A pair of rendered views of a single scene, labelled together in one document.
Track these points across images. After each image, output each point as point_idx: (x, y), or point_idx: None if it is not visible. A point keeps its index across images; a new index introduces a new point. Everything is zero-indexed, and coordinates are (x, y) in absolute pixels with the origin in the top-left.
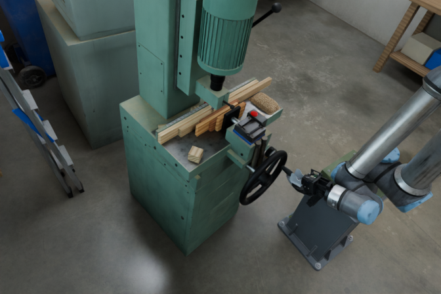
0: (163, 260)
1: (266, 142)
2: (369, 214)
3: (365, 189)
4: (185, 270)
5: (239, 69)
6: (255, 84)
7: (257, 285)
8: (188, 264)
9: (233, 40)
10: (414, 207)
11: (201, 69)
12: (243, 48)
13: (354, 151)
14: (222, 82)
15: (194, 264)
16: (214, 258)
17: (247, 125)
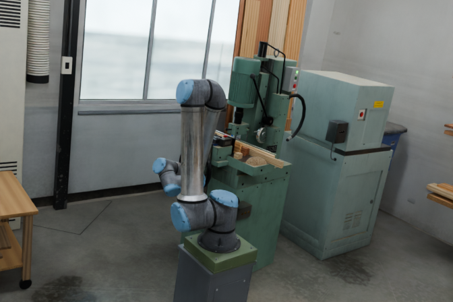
0: (175, 248)
1: (214, 154)
2: (156, 160)
3: (180, 176)
4: (167, 256)
5: (232, 103)
6: (270, 156)
7: (150, 289)
8: (171, 258)
9: (231, 81)
10: (170, 207)
11: (245, 115)
12: (234, 89)
13: (255, 249)
14: (235, 116)
15: (172, 261)
16: (175, 270)
17: (216, 136)
